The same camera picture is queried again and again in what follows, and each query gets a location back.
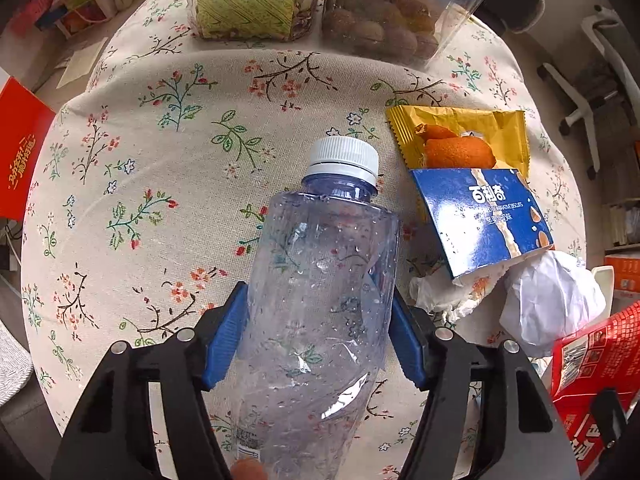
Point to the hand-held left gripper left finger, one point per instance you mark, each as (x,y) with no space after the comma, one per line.
(227,335)

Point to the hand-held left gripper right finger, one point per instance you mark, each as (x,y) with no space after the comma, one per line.
(405,340)

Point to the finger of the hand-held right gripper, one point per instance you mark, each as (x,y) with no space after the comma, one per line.
(607,410)

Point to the red snack packet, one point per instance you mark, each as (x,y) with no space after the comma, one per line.
(600,350)

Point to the clear plastic water bottle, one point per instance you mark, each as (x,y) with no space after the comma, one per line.
(320,285)

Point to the white trash bin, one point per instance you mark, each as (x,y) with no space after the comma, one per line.
(603,282)

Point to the person's left hand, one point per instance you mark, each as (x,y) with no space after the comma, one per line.
(248,470)

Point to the crumpled white paper ball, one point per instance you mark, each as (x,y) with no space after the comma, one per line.
(550,300)

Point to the orange cardboard box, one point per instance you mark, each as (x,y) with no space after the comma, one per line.
(626,275)

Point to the blue snack box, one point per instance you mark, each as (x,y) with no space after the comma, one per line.
(475,220)

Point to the floral tablecloth table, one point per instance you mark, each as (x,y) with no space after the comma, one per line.
(150,160)

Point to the small orange peel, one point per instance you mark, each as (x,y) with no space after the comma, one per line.
(435,132)

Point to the grey woven cushion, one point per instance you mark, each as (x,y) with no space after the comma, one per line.
(12,365)

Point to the yellow snack wrapper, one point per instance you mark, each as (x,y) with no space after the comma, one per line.
(500,130)

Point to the red gift bag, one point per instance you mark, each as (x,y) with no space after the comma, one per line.
(22,150)

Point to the white paper sheet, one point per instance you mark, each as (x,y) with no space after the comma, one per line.
(82,62)

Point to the grey office chair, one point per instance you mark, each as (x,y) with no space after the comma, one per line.
(595,95)

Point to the clear jar of round snacks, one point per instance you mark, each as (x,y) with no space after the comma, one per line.
(380,25)

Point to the clear jar with green label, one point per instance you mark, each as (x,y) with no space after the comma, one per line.
(245,15)

